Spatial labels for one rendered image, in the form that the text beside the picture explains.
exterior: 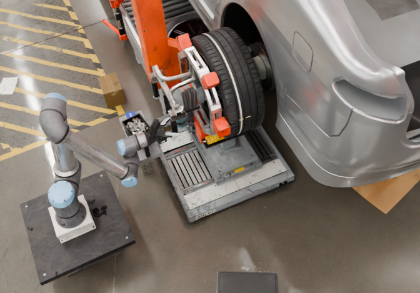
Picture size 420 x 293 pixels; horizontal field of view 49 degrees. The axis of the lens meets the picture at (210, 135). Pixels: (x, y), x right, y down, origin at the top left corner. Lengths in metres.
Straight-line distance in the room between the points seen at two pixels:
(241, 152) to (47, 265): 1.48
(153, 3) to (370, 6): 1.39
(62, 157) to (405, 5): 2.35
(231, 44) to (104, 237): 1.42
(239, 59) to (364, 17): 0.95
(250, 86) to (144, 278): 1.44
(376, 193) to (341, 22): 1.78
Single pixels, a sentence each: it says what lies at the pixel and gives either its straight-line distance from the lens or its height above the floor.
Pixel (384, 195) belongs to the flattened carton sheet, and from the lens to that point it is 3.54.
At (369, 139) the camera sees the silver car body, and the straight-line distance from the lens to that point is 2.14.
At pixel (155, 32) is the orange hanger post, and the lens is 3.04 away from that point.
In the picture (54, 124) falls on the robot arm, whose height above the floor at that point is 1.20.
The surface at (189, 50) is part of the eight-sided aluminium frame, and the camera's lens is 2.72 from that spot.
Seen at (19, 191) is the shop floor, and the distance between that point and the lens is 3.78.
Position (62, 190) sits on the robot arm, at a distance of 2.83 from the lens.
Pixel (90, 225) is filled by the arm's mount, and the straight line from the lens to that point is 3.01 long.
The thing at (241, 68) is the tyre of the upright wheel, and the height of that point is 1.12.
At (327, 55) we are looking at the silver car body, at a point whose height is 1.58.
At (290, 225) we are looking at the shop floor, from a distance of 3.29.
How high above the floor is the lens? 2.91
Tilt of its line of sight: 52 degrees down
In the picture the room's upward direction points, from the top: 5 degrees counter-clockwise
